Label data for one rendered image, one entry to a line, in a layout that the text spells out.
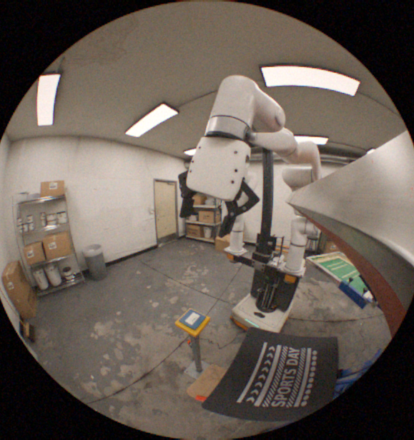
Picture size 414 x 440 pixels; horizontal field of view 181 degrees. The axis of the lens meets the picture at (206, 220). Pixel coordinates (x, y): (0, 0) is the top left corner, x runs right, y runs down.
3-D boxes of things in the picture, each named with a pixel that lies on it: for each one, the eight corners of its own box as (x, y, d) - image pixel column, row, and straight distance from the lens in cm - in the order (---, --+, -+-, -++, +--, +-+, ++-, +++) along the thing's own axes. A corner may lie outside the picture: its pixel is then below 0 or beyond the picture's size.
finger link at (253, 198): (267, 183, 21) (254, 215, 21) (224, 168, 23) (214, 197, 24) (266, 181, 20) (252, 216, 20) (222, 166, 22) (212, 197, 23)
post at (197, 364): (183, 372, 160) (161, 322, 73) (196, 358, 164) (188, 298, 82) (203, 383, 156) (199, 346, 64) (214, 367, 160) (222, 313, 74)
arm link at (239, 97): (256, 114, 40) (290, 113, 36) (247, 148, 36) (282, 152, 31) (214, 78, 32) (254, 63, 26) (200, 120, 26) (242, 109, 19)
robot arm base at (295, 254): (287, 259, 96) (290, 238, 91) (304, 264, 95) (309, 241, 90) (279, 268, 82) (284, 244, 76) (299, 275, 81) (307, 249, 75)
